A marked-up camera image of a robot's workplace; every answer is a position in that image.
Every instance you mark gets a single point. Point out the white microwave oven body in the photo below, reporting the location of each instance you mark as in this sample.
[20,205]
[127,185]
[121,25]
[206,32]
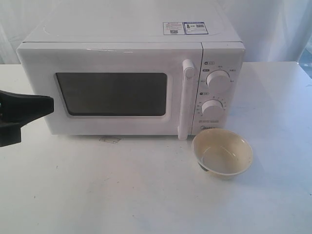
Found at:
[222,47]

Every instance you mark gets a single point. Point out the upper white control knob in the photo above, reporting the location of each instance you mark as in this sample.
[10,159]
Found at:
[218,79]

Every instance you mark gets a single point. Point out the white microwave door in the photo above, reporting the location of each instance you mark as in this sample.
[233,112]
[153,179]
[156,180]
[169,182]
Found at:
[115,88]

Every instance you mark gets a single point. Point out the right warning label sticker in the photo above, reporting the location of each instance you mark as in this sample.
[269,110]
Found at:
[195,28]

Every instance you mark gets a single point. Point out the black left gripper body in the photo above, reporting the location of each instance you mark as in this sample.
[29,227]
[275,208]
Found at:
[10,133]

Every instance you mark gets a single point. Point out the lower white control knob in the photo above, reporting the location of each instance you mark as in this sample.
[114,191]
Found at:
[212,108]

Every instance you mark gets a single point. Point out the cream ceramic bowl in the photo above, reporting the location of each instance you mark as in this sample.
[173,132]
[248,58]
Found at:
[222,153]

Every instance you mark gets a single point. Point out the clear tape patch on table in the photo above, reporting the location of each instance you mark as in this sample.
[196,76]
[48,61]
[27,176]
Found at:
[110,139]

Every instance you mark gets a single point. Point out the warning label sticker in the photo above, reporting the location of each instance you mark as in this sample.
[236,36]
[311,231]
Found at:
[195,28]
[173,28]

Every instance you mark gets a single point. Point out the white control knob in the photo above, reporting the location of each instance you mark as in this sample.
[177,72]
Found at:
[212,108]
[218,79]

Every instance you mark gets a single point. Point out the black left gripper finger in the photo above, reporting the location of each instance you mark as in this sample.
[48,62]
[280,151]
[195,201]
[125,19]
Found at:
[22,109]

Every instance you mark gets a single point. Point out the left warning label sticker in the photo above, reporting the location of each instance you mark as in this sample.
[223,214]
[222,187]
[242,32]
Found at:
[173,28]

